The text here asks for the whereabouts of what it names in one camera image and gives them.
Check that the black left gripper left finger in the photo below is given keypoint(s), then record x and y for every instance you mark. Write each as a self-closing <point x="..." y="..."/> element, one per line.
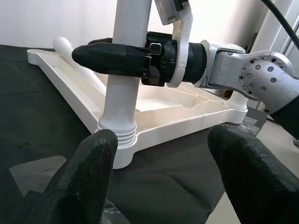
<point x="77" y="186"/>

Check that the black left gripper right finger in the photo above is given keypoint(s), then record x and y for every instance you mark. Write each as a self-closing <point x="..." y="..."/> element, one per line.
<point x="257" y="182"/>

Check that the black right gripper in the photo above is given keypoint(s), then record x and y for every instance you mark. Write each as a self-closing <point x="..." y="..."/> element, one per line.
<point x="158" y="67"/>

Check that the white plastic table leg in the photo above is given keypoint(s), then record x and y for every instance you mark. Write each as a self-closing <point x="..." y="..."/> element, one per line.
<point x="237" y="101"/>
<point x="128" y="23"/>
<point x="63" y="46"/>

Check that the white plastic children table top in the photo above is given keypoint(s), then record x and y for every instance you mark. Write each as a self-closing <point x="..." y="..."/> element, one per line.
<point x="175" y="126"/>

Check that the long clear tape strip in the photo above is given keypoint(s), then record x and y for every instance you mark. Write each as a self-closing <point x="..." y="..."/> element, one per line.
<point x="35" y="172"/>

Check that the cross-shaped clear tape patch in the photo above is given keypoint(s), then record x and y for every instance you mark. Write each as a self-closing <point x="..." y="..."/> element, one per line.
<point x="253" y="123"/>

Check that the black tablecloth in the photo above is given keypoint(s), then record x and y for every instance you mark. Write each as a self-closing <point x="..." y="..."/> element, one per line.
<point x="35" y="105"/>

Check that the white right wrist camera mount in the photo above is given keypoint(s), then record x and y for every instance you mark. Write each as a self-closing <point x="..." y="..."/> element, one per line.
<point x="184" y="35"/>

